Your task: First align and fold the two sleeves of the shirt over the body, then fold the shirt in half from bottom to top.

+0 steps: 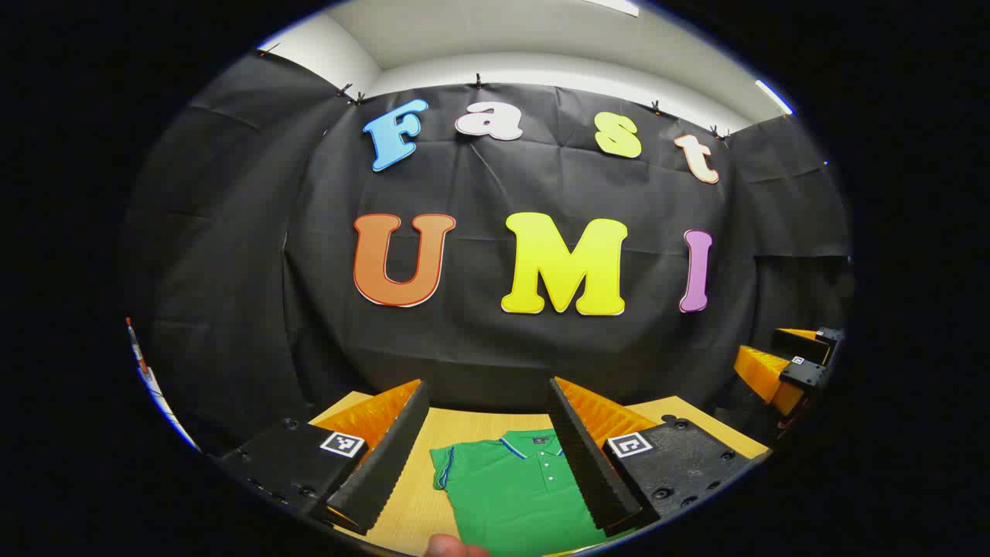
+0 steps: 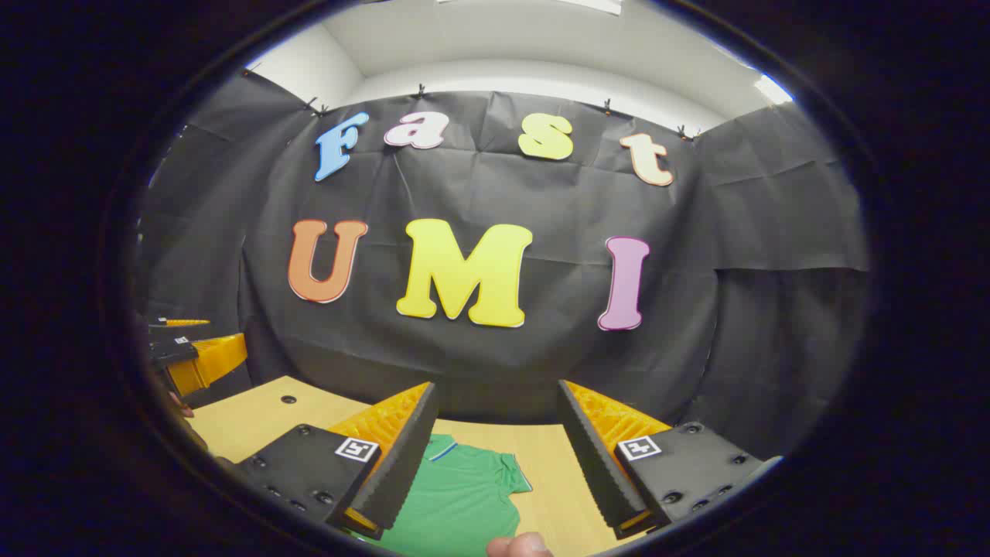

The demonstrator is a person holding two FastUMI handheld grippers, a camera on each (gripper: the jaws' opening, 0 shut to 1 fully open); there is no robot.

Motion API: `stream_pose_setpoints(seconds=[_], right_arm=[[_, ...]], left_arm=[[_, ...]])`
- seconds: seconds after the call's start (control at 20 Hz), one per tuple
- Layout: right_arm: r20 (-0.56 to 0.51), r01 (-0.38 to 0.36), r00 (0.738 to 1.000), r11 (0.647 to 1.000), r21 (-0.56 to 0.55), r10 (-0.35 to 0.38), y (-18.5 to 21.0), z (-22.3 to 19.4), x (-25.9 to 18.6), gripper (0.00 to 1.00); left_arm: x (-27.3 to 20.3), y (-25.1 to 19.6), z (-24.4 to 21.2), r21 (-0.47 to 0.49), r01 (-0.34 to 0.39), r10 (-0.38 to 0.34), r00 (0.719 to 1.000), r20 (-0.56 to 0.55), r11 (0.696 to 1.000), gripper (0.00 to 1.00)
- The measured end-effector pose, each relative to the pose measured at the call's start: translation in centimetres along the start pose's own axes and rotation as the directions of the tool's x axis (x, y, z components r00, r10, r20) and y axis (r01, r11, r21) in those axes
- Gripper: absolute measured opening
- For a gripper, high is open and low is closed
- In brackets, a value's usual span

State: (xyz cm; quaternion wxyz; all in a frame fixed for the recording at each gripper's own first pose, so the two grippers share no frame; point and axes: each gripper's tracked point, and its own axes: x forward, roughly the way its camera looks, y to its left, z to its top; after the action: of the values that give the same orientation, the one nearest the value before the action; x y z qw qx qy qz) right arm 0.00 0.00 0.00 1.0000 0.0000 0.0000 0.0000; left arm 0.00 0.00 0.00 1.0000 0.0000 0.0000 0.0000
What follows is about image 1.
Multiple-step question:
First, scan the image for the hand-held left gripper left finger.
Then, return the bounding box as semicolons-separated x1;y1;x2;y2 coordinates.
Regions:
217;378;431;536

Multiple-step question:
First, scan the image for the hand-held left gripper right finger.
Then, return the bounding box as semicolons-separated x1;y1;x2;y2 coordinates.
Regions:
548;376;753;538

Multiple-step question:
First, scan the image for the green T-shirt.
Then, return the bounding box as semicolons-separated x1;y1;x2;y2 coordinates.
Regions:
430;429;637;557

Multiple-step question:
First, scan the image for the black backdrop cloth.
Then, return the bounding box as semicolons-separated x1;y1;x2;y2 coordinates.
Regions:
124;50;855;457

